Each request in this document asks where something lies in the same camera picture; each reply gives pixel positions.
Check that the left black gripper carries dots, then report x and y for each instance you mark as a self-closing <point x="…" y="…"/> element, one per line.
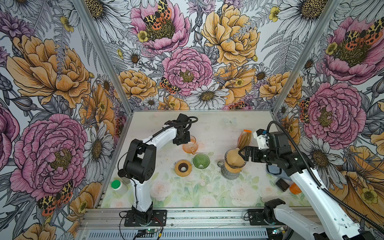
<point x="187" y="139"/>

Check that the clear grey glass carafe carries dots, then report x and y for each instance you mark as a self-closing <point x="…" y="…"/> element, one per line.
<point x="226" y="173"/>

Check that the brown paper coffee filter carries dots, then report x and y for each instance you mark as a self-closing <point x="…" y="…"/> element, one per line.
<point x="234" y="159"/>

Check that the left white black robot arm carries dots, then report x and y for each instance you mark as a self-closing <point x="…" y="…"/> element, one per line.
<point x="140" y="162"/>

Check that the green lid bottle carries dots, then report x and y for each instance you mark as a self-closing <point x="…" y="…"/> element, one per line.
<point x="119" y="187"/>

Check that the aluminium rail frame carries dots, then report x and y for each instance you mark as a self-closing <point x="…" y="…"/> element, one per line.
<point x="108" y="224"/>

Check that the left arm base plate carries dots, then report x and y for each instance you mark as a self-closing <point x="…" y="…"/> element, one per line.
<point x="152" y="218"/>

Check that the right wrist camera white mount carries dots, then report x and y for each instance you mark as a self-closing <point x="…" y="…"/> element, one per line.
<point x="261" y="138"/>

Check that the green glass dripper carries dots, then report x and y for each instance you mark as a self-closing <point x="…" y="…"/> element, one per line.
<point x="201" y="161"/>

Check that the clear grey glass dripper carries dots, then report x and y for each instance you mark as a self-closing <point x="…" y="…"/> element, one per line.
<point x="234" y="162"/>

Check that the orange lid bottle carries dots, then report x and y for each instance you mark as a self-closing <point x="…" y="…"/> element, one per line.
<point x="294" y="189"/>

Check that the orange coffee filter pack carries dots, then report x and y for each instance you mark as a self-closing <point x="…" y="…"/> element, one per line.
<point x="244" y="139"/>

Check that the wooden ring holder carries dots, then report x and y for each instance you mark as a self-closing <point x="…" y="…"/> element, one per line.
<point x="183" y="168"/>
<point x="233" y="170"/>

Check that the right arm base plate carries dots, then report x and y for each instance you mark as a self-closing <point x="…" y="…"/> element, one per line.
<point x="258" y="217"/>

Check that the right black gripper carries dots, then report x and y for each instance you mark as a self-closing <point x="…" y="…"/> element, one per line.
<point x="254" y="149"/>

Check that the orange glass carafe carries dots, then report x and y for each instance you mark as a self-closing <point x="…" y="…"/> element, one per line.
<point x="192" y="146"/>

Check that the green circuit board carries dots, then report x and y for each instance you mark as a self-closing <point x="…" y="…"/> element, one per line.
<point x="278" y="231"/>

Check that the small black box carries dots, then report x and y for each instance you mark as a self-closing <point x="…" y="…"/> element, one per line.
<point x="282" y="185"/>

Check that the black lid jar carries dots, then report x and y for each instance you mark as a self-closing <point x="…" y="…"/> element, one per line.
<point x="122" y="173"/>

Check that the wooden ring holder front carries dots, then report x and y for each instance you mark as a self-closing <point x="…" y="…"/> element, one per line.
<point x="233" y="170"/>

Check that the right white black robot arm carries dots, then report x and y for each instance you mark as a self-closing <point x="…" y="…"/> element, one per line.
<point x="278" y="148"/>

